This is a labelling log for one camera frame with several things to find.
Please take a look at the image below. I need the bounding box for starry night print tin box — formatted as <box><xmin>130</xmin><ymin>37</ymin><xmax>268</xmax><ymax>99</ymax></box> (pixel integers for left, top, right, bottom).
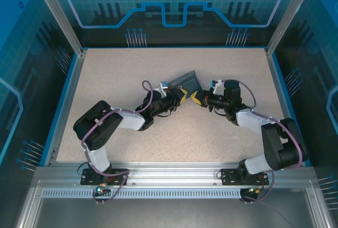
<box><xmin>167</xmin><ymin>70</ymin><xmax>202</xmax><ymax>93</ymax></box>

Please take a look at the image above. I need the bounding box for blue table edge trim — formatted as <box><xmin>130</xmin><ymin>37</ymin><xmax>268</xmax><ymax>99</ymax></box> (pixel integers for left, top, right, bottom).
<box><xmin>39</xmin><ymin>52</ymin><xmax>80</xmax><ymax>167</ymax></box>
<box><xmin>270</xmin><ymin>52</ymin><xmax>312</xmax><ymax>167</ymax></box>

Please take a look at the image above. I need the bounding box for small connector board with LEDs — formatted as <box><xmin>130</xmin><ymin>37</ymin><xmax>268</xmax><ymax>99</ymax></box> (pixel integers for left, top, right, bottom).
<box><xmin>92</xmin><ymin>184</ymin><xmax>110</xmax><ymax>197</ymax></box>
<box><xmin>241</xmin><ymin>185</ymin><xmax>265</xmax><ymax>196</ymax></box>

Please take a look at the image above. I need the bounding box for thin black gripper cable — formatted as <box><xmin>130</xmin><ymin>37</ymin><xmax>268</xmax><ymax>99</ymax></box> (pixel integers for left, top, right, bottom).
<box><xmin>213</xmin><ymin>107</ymin><xmax>228</xmax><ymax>118</ymax></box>
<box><xmin>159</xmin><ymin>108</ymin><xmax>178</xmax><ymax>119</ymax></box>

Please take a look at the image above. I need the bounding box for aluminium mounting rail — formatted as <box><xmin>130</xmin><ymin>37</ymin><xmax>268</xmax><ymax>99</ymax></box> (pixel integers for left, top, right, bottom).
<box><xmin>34</xmin><ymin>161</ymin><xmax>317</xmax><ymax>188</ymax></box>

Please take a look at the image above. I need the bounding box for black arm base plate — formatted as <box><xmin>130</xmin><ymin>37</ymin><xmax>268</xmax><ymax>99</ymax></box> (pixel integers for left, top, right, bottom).
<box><xmin>80</xmin><ymin>168</ymin><xmax>129</xmax><ymax>186</ymax></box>
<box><xmin>220</xmin><ymin>168</ymin><xmax>270</xmax><ymax>186</ymax></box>

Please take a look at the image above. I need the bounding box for slotted grey cable duct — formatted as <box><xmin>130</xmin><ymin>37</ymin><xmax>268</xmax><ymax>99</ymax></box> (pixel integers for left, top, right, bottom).
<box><xmin>41</xmin><ymin>188</ymin><xmax>250</xmax><ymax>200</ymax></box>

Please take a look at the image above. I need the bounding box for aluminium table side rail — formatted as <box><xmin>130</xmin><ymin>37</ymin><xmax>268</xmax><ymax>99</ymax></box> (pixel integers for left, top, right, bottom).
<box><xmin>46</xmin><ymin>50</ymin><xmax>88</xmax><ymax>167</ymax></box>

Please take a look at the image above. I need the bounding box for aluminium frame post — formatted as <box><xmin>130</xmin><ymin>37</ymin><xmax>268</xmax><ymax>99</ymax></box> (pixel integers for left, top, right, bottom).
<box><xmin>265</xmin><ymin>0</ymin><xmax>319</xmax><ymax>56</ymax></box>
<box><xmin>29</xmin><ymin>0</ymin><xmax>88</xmax><ymax>56</ymax></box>

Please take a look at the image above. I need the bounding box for aluminium shelf frame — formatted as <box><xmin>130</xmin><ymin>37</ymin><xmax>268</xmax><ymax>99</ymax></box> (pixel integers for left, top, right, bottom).
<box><xmin>14</xmin><ymin>179</ymin><xmax>332</xmax><ymax>228</ymax></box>

